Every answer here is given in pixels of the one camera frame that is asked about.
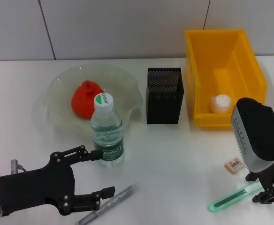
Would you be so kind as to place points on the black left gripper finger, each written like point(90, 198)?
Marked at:
point(76, 154)
point(87, 199)

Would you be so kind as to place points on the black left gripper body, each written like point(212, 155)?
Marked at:
point(33, 187)

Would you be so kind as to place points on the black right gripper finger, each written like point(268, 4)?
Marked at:
point(268, 197)
point(253, 177)

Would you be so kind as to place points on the beige eraser with barcode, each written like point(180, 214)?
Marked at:
point(232, 166)

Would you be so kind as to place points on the grey glitter marker pen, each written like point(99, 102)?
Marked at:
point(118, 199)

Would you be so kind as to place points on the mint green utility knife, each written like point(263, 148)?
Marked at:
point(228, 199)

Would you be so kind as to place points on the clear water bottle green label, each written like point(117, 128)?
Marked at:
point(107, 131)

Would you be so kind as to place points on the white paper ball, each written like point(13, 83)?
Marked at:
point(221, 104)

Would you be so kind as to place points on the black mesh pen holder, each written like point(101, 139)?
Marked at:
point(165, 107)

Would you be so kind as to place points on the clear glass bowl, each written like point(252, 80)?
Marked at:
point(123, 93)

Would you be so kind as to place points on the yellow plastic storage bin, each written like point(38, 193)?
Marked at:
point(205, 70)

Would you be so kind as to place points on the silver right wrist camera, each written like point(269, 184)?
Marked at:
point(256, 131)

